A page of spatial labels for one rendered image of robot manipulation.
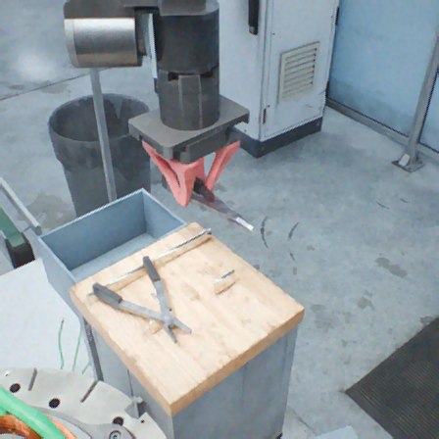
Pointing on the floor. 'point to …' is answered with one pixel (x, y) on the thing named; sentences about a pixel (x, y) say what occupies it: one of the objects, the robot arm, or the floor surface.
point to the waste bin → (94, 193)
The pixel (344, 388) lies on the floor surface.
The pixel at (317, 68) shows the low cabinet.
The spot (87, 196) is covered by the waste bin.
